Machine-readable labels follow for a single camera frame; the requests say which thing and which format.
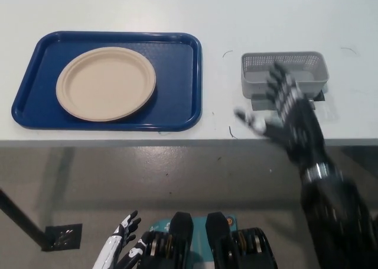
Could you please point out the black floor foot plate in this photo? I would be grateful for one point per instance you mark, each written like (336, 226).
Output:
(63, 236)

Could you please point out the beige round paper plate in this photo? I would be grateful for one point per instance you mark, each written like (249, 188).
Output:
(106, 84)

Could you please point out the blue plastic serving tray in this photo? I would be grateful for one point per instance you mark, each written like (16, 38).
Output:
(177, 82)

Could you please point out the black table leg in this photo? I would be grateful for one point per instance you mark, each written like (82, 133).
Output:
(20, 215)

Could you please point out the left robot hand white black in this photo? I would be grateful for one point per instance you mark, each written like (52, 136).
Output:
(115, 245)

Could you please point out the grey perforated plastic basket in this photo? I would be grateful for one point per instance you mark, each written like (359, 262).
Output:
(257, 65)

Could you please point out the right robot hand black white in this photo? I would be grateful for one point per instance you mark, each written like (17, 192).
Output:
(298, 127)

